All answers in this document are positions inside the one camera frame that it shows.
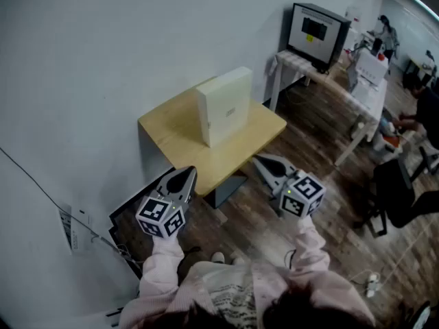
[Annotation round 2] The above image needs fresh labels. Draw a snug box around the white power strip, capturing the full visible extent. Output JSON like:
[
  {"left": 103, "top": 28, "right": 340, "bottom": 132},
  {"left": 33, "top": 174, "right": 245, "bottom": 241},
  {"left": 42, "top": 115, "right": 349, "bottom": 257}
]
[{"left": 364, "top": 272, "right": 380, "bottom": 298}]

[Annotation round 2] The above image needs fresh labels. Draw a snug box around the white table with checked cloth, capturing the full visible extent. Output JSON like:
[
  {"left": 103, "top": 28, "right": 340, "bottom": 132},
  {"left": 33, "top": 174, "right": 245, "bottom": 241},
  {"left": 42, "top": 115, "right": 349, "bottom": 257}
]
[{"left": 263, "top": 49, "right": 389, "bottom": 167}]

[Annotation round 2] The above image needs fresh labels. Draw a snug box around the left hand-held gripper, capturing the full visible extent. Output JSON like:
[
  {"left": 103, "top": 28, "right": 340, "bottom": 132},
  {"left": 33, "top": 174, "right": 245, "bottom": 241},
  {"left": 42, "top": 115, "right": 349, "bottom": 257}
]
[{"left": 135, "top": 165, "right": 199, "bottom": 240}]

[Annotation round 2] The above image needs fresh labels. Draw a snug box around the white floor cable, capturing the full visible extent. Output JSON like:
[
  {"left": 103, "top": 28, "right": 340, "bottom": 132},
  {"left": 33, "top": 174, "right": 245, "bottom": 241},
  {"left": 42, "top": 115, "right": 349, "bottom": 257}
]
[{"left": 346, "top": 217, "right": 439, "bottom": 284}]

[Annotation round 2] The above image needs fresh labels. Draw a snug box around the black office chair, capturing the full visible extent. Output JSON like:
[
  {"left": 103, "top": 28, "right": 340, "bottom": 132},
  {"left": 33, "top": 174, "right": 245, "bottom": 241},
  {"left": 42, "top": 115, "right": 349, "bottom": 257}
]
[{"left": 353, "top": 145, "right": 439, "bottom": 238}]

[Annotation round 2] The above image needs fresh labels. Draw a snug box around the printed paper sheet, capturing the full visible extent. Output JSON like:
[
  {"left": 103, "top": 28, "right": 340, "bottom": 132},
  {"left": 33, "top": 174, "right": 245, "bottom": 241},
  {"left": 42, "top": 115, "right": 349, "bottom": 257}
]
[{"left": 56, "top": 203, "right": 93, "bottom": 255}]

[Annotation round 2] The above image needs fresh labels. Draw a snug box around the black box monitor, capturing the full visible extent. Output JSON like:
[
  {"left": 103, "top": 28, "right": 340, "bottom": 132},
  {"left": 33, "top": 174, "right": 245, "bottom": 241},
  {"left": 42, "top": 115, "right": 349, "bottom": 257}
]
[{"left": 285, "top": 2, "right": 353, "bottom": 71}]

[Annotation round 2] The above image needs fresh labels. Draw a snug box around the person's pink shirt torso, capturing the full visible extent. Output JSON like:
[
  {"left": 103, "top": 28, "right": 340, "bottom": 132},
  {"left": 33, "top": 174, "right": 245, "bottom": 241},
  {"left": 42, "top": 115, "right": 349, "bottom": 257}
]
[{"left": 118, "top": 260, "right": 377, "bottom": 329}]

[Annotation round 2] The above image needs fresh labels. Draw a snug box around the white printer box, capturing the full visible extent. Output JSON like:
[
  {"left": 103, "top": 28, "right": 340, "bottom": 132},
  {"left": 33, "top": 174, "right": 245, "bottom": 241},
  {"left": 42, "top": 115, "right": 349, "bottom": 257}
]
[{"left": 354, "top": 51, "right": 390, "bottom": 84}]

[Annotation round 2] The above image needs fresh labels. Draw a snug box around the person's right forearm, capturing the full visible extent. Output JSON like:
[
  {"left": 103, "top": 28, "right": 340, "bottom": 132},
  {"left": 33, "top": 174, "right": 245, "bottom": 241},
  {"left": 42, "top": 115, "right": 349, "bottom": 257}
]
[{"left": 287, "top": 214, "right": 331, "bottom": 274}]

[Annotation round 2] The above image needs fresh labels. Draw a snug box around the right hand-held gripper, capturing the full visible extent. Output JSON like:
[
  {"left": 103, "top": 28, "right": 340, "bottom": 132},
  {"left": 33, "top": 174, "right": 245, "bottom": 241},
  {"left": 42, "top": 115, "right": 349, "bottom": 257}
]
[{"left": 252, "top": 153, "right": 327, "bottom": 219}]

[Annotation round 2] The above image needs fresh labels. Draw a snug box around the person's left forearm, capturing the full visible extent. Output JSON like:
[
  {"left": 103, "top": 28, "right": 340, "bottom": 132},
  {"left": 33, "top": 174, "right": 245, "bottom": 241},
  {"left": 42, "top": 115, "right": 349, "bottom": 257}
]
[{"left": 139, "top": 232, "right": 187, "bottom": 289}]

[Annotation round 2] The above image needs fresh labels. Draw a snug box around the small wooden side table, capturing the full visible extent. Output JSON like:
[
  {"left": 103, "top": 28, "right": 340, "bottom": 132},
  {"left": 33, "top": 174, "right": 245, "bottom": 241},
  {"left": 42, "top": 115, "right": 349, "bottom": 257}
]
[{"left": 137, "top": 76, "right": 287, "bottom": 209}]

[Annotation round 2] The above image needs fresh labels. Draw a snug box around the thin black wall cable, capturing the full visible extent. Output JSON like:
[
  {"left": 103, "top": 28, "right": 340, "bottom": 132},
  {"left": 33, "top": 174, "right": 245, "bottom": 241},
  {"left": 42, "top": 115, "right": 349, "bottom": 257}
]
[{"left": 0, "top": 147, "right": 142, "bottom": 265}]

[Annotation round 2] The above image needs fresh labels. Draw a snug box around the white box folder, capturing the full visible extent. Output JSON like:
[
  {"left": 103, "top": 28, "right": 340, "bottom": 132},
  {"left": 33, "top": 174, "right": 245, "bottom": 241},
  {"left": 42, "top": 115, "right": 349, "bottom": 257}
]
[{"left": 195, "top": 66, "right": 254, "bottom": 149}]

